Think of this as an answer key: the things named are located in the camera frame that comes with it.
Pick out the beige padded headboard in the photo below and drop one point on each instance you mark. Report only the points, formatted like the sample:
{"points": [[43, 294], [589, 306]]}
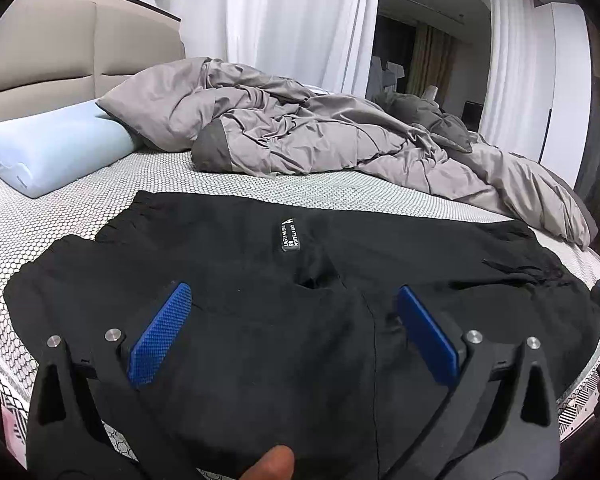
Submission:
{"points": [[55, 53]]}

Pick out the grey crumpled duvet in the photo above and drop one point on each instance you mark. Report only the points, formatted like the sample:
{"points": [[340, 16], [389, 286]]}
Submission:
{"points": [[234, 118]]}

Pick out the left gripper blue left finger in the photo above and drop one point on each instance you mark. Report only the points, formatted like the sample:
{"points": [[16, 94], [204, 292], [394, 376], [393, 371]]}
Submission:
{"points": [[87, 420]]}

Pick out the black pants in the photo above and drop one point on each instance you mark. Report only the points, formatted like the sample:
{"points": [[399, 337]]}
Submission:
{"points": [[293, 337]]}

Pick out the white wardrobe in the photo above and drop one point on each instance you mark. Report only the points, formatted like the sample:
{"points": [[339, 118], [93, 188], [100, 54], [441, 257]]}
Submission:
{"points": [[562, 88]]}

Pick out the person's left hand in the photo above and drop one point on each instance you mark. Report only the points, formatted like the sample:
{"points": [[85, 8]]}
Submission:
{"points": [[276, 464]]}

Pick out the white sheer curtain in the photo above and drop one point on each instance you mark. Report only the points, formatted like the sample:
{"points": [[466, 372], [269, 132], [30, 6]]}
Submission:
{"points": [[324, 43]]}

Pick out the light blue pillow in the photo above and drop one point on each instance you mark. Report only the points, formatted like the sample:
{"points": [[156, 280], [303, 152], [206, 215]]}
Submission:
{"points": [[47, 151]]}

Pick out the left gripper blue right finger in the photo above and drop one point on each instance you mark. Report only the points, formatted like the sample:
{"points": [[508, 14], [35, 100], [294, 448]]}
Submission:
{"points": [[499, 417]]}

